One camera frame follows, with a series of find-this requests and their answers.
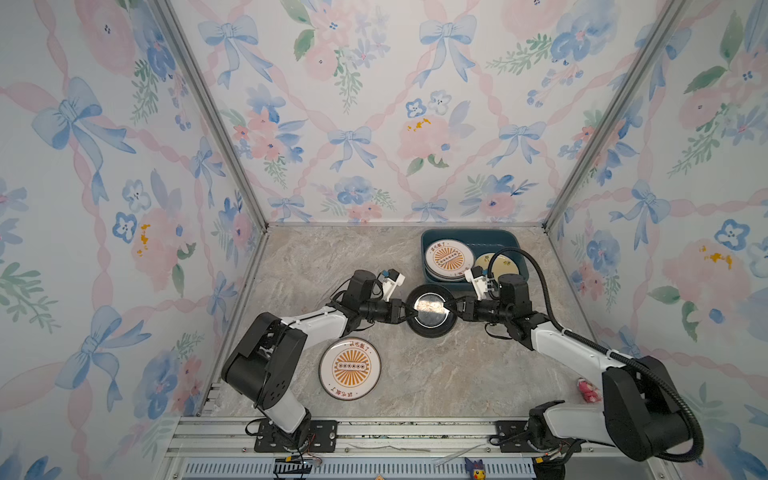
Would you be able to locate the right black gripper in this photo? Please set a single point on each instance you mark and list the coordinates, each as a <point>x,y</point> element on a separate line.
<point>467,312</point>

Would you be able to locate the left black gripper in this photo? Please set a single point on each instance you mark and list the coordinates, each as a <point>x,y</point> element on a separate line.
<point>394,307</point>

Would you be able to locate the black round plate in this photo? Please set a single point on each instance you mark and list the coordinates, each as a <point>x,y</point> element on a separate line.
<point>431,319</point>

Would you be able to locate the orange sunburst plate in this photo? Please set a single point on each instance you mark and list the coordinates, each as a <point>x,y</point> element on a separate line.
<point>350,369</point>
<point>447,260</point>

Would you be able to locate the pale yellow plate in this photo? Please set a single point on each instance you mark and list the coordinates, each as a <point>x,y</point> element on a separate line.
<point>503,265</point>

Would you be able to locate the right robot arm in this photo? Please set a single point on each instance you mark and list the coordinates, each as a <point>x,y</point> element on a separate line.
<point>640,413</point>

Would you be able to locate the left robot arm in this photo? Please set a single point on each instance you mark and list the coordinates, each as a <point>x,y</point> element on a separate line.
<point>262,365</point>

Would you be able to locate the teal plastic bin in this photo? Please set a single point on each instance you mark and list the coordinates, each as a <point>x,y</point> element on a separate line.
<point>480,241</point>

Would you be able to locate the small pink toy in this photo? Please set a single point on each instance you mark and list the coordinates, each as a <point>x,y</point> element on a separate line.
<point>588,391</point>

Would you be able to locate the small blue toy figure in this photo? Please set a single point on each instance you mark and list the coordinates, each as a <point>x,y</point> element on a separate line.
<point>475,469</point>

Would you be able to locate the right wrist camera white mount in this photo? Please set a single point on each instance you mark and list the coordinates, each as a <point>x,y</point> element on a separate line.
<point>481,284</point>

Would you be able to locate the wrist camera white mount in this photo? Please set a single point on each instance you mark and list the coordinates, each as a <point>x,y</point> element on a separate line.
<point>481,284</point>
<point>389,281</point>

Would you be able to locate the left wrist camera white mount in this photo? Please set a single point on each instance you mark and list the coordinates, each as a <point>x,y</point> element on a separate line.
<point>389,281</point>

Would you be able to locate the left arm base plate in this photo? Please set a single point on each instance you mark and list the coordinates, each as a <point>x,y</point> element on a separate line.
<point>314,436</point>

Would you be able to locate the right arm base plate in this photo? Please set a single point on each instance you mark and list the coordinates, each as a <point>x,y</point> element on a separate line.
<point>510,436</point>

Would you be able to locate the aluminium front rail frame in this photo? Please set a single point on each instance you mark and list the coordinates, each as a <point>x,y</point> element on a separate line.
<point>366,448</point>

